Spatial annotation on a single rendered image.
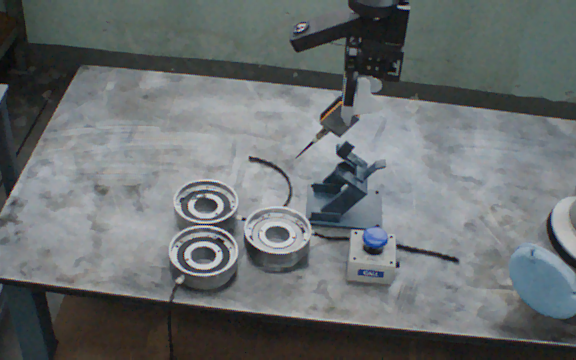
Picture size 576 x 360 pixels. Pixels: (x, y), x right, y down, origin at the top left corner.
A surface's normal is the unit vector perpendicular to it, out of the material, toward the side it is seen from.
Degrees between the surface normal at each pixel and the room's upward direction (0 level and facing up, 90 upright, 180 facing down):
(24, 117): 0
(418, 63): 90
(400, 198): 0
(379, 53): 90
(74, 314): 0
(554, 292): 97
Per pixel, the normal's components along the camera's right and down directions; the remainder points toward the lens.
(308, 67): -0.10, 0.65
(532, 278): -0.71, 0.52
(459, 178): 0.07, -0.75
